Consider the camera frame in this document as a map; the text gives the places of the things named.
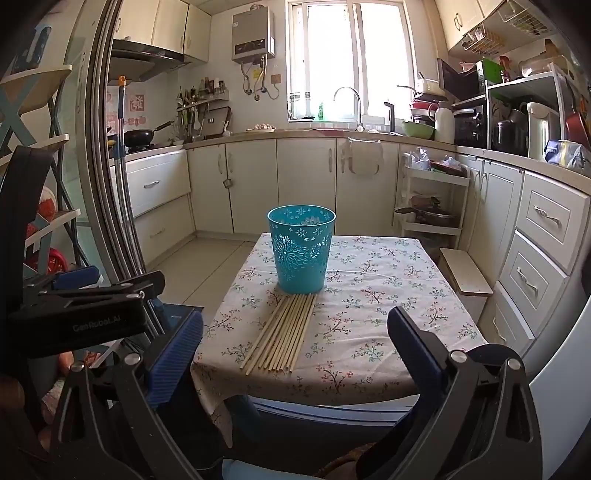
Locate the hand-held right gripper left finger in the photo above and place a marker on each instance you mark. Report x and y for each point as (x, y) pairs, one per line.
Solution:
(175, 360)

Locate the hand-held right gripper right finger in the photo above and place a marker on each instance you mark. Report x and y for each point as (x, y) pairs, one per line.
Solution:
(415, 350)

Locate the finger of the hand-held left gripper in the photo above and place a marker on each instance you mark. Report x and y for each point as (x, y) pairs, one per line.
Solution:
(143, 282)
(76, 278)

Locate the row of wooden chopsticks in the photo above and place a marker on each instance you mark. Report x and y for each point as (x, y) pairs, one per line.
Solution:
(281, 332)

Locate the teal cutout plastic bucket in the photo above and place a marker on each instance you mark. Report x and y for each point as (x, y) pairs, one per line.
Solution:
(300, 263)

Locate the red plush slipper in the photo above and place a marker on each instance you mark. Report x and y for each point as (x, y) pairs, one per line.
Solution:
(51, 258)

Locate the floral tablecloth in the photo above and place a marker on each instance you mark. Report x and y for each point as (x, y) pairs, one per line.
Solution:
(369, 300)

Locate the orange white plush slipper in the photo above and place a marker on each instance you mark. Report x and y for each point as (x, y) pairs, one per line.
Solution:
(46, 203)

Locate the white step stool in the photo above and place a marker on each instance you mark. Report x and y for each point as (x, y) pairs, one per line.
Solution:
(464, 272)

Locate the low table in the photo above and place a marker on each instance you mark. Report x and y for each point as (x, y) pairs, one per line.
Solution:
(323, 413)

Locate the steel pot with lid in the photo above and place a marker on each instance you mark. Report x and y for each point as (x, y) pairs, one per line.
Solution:
(434, 217)

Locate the black wok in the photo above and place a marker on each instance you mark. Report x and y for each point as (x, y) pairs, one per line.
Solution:
(138, 137)

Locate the white appliance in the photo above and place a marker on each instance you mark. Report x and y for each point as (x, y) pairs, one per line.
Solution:
(563, 392)

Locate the blue mop with orange tip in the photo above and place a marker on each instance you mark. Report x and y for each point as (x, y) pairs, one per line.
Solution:
(121, 120)

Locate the white utility cart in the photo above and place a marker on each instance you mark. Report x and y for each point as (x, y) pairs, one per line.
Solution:
(443, 177)

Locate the white base kitchen cabinets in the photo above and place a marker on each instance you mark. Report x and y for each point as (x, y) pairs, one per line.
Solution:
(300, 184)

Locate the white plastic bag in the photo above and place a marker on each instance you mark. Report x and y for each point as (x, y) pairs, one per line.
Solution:
(418, 159)

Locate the plate of garlic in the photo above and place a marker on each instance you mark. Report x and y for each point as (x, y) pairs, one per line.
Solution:
(261, 128)

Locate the white door-hung trash holder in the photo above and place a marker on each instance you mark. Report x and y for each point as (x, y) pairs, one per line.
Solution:
(364, 159)

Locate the green bowl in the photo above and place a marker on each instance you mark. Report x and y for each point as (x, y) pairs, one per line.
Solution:
(418, 130)

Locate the steel range hood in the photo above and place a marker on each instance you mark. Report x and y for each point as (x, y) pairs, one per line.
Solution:
(138, 60)

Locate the white thermos jug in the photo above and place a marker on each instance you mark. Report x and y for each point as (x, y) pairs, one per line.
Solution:
(445, 124)

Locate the black toaster oven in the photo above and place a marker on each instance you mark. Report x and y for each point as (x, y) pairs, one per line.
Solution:
(468, 127)

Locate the black tap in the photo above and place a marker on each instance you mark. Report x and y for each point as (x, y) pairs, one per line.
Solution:
(391, 117)

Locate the stack of bowls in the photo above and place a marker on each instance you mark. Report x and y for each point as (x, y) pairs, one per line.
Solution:
(422, 108)

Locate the green bottle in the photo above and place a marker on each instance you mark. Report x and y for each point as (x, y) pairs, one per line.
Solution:
(320, 113)

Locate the chrome sink faucet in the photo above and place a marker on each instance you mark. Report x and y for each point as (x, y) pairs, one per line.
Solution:
(359, 110)

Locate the blue snack bag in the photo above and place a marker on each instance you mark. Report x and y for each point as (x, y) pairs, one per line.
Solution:
(565, 154)

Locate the white electric water boiler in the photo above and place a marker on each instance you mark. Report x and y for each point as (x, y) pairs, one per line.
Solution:
(542, 129)

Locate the white pot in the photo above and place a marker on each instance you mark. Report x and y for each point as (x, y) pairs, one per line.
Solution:
(427, 86)

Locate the microwave oven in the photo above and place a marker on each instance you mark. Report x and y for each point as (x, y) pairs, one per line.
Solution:
(461, 83)

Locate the red frying pan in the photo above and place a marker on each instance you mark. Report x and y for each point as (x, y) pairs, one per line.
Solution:
(577, 129)

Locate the white counter shelf rack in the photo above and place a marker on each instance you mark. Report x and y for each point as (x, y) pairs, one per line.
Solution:
(521, 85)

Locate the green box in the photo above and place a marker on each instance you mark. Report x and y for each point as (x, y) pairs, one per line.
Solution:
(491, 71)

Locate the kitchen window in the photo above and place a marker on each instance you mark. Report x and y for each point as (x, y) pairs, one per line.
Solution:
(351, 60)

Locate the grey sliding door frame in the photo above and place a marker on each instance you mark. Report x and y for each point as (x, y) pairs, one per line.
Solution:
(104, 161)

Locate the red wall decal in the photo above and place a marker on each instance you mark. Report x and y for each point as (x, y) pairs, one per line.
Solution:
(136, 101)

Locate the wall utensil rack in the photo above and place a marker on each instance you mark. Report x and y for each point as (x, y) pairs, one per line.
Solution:
(203, 99)

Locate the blue frame shelf rack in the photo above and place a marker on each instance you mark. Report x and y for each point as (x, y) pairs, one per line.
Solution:
(37, 87)

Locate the wall socket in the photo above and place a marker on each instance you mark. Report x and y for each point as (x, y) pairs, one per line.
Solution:
(275, 79)

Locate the white wall cabinet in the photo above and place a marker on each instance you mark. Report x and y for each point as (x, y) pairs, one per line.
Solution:
(461, 18)
(171, 23)

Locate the grey wall water heater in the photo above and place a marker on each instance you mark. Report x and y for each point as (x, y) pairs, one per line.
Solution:
(251, 37)

